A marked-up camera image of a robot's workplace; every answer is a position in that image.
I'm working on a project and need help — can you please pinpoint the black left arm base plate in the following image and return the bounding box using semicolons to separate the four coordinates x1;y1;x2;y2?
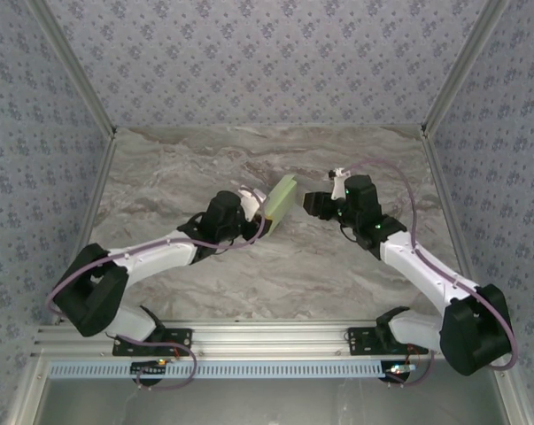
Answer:
112;327;193;358

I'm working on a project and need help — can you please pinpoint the light green paper box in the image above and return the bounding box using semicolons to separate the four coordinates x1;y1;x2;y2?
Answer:
261;174;299;236

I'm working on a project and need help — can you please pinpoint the small LED circuit board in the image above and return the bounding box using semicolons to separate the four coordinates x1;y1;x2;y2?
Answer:
383;363;416;378
131;359;168;375

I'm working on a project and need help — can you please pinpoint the light blue slotted cable duct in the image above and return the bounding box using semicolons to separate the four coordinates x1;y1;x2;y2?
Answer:
48;360;487;380

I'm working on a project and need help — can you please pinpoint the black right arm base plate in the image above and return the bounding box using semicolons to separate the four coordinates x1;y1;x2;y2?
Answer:
346;326;430;356

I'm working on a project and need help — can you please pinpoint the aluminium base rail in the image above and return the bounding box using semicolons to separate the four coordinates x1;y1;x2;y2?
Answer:
32;321;514;359

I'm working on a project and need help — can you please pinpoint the aluminium side rail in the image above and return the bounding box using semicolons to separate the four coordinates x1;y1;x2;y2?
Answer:
421;130;489;322
51;132;117;327

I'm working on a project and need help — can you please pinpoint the aluminium corner post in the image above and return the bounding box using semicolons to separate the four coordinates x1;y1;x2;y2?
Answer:
420;0;512;139
27;0;118;139

